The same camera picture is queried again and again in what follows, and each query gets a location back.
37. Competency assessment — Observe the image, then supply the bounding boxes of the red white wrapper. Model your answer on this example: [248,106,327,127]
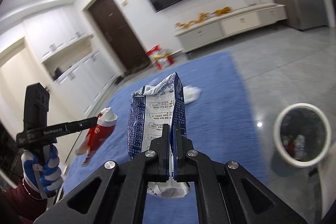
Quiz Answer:
[75,107,117,166]

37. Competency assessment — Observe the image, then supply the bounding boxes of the blue white snack bag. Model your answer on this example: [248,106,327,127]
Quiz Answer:
[127,72,191,199]

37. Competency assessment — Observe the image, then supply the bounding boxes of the white tissue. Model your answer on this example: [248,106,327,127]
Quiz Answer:
[183,86,202,104]

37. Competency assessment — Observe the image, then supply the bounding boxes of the red sleeve forearm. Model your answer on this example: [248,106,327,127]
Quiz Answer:
[1,178,47,223]

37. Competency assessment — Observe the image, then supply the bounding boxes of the white round trash bin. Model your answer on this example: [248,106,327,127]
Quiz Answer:
[273,103,332,168]

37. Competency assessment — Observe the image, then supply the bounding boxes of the left blue white gloved hand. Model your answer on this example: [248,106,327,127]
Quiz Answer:
[21,144,63,199]

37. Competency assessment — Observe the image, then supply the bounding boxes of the dark brown door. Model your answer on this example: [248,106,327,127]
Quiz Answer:
[88,0,151,73]

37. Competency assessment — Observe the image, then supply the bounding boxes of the red gift bag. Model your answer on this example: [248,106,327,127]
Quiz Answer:
[146,45,174,70]

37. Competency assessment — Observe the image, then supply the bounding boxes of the white tv cabinet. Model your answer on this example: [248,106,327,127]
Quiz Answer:
[175,3,288,54]

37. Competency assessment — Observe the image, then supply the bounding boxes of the golden dragon ornament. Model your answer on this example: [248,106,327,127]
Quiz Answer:
[174,6,233,30]

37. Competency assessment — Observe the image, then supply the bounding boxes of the white wall cabinets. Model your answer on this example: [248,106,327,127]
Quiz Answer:
[22,6,117,118]

